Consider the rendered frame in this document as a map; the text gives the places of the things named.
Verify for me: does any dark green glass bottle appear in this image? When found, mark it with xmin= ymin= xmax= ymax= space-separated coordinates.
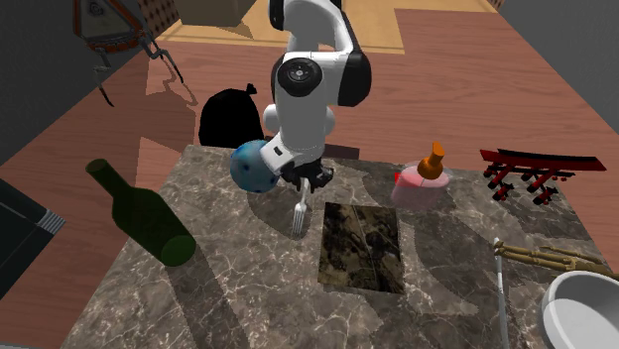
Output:
xmin=85 ymin=158 xmax=197 ymax=268

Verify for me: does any red and black gate model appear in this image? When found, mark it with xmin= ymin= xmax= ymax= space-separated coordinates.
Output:
xmin=478 ymin=148 xmax=608 ymax=207

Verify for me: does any white round bowl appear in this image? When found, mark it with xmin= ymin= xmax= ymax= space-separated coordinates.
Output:
xmin=540 ymin=270 xmax=619 ymax=349

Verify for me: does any brown cardboard box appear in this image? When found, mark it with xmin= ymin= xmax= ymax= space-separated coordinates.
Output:
xmin=173 ymin=0 xmax=256 ymax=41

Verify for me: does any white fork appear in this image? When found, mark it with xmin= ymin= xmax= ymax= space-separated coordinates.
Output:
xmin=291 ymin=178 xmax=311 ymax=239

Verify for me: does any blue speckled ball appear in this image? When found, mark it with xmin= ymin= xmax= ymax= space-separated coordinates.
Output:
xmin=229 ymin=139 xmax=282 ymax=195

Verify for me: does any white thin stick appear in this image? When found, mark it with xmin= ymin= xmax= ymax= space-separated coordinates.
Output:
xmin=492 ymin=236 xmax=512 ymax=349

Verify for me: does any black tied rubbish bag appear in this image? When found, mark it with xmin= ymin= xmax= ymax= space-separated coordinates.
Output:
xmin=197 ymin=82 xmax=266 ymax=149

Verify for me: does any golden skeleton hand figure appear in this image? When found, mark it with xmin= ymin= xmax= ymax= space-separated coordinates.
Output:
xmin=492 ymin=240 xmax=619 ymax=283

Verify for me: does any black cabinet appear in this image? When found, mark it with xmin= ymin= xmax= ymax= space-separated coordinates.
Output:
xmin=0 ymin=178 xmax=66 ymax=299

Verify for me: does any orange small bottle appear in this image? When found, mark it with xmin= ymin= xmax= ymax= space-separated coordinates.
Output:
xmin=417 ymin=141 xmax=446 ymax=181

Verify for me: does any dark marbled flat board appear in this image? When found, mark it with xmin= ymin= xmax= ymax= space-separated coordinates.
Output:
xmin=316 ymin=201 xmax=406 ymax=295

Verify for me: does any orange and black clawed machine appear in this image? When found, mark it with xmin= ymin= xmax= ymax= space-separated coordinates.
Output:
xmin=71 ymin=0 xmax=186 ymax=108

